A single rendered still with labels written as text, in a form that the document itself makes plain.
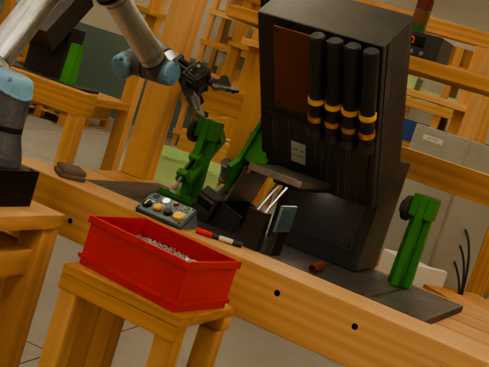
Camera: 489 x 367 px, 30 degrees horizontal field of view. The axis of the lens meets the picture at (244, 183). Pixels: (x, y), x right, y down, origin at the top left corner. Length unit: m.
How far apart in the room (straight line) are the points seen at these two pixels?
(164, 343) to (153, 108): 1.32
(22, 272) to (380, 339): 0.93
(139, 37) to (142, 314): 0.88
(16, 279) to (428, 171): 1.28
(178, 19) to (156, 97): 0.28
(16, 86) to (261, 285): 0.79
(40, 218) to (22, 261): 0.13
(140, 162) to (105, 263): 1.10
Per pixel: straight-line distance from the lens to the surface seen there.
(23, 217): 2.33
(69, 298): 2.20
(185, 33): 3.19
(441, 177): 2.88
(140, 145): 3.23
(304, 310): 2.28
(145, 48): 2.64
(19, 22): 2.51
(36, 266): 2.46
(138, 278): 2.11
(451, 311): 2.60
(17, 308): 2.48
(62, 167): 2.72
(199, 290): 2.10
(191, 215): 2.47
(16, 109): 2.35
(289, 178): 2.35
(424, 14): 2.89
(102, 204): 2.57
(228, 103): 3.17
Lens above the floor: 1.36
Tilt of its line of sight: 7 degrees down
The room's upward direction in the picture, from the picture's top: 18 degrees clockwise
